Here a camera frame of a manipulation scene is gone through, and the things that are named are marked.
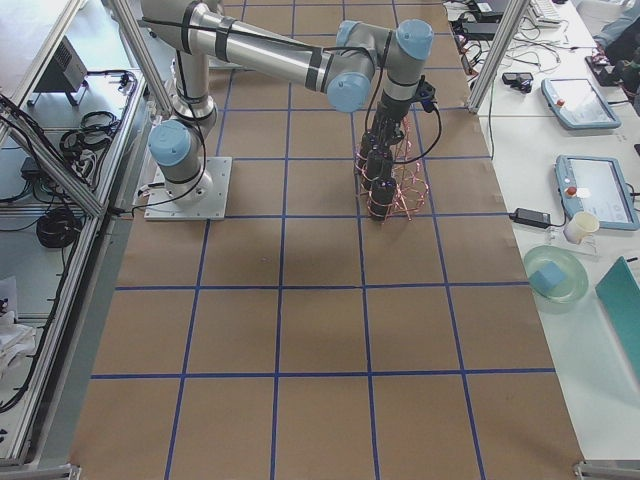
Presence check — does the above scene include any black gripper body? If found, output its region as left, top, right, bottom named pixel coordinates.
left=368, top=97, right=412, bottom=147

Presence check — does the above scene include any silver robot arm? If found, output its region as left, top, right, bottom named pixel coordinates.
left=141, top=1, right=433, bottom=191

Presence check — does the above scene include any dark bottle in basket side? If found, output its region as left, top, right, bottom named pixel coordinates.
left=357, top=130, right=377, bottom=172

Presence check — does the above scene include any dark bottle in basket end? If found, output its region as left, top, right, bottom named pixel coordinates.
left=369, top=178, right=397, bottom=221

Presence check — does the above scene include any black power brick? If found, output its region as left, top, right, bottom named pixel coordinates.
left=509, top=208, right=551, bottom=229

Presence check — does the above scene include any far teach pendant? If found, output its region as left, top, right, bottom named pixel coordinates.
left=540, top=78, right=621, bottom=130

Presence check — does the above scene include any teach pendant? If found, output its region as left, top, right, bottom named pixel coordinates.
left=554, top=155, right=639, bottom=231
left=540, top=78, right=621, bottom=130

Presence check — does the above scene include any near teach pendant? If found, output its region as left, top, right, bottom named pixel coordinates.
left=554, top=155, right=639, bottom=231

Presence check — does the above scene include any white paper cup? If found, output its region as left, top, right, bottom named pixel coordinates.
left=563, top=211, right=600, bottom=245

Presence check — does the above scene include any blue sponge block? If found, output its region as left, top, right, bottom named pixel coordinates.
left=529, top=261, right=567, bottom=295

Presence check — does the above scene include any green glass bowl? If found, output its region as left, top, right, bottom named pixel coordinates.
left=523, top=245, right=589, bottom=304

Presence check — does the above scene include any teal notebook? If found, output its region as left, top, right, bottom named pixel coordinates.
left=595, top=257, right=639, bottom=369

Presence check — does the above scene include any grey control box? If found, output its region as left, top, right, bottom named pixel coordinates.
left=27, top=36, right=88, bottom=106

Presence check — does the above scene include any copper wire wine basket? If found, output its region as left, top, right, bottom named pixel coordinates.
left=355, top=119, right=429, bottom=222

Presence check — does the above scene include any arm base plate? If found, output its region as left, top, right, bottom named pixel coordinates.
left=144, top=157, right=232, bottom=221

